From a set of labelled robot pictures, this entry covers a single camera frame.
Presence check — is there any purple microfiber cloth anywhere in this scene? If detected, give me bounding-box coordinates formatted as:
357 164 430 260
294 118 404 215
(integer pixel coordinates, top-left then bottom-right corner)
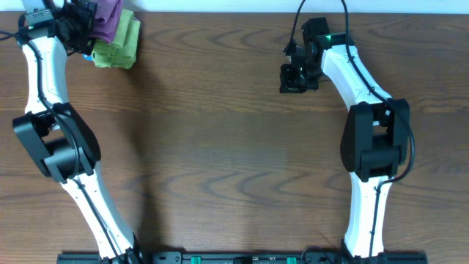
89 0 123 43

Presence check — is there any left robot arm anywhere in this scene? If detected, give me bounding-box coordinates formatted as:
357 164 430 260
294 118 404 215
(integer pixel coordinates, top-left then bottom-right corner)
12 1 148 263

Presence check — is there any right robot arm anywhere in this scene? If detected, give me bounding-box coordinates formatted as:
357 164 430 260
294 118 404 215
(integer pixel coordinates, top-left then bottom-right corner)
279 17 426 263

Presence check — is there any blue folded cloth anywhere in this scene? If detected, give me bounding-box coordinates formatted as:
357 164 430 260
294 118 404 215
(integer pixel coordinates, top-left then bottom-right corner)
83 54 93 62

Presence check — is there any green folded cloth lower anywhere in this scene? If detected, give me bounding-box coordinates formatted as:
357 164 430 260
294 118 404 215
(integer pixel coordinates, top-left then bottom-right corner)
92 19 141 69

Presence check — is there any green folded cloth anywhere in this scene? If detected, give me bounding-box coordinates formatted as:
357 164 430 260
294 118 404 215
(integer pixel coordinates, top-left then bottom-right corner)
111 9 134 48
92 19 141 69

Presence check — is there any green folded cloth top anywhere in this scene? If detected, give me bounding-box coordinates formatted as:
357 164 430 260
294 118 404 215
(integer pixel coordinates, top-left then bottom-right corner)
111 9 134 48

